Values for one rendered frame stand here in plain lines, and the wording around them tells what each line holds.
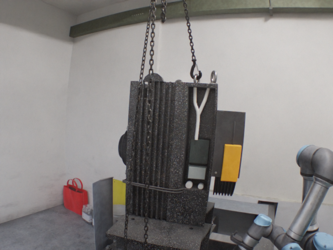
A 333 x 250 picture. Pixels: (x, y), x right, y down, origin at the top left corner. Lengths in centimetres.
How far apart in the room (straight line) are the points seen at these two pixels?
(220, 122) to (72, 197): 260
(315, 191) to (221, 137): 48
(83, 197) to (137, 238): 217
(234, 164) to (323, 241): 57
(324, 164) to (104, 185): 115
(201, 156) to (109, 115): 181
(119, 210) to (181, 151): 184
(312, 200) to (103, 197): 110
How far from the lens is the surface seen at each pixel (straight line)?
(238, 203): 220
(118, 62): 278
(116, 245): 137
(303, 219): 100
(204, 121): 117
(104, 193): 139
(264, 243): 161
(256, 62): 225
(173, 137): 109
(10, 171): 299
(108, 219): 149
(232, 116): 100
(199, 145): 112
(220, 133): 100
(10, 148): 294
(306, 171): 110
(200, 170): 112
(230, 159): 98
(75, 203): 324
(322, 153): 102
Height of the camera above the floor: 146
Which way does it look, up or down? 2 degrees down
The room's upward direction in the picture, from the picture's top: 3 degrees clockwise
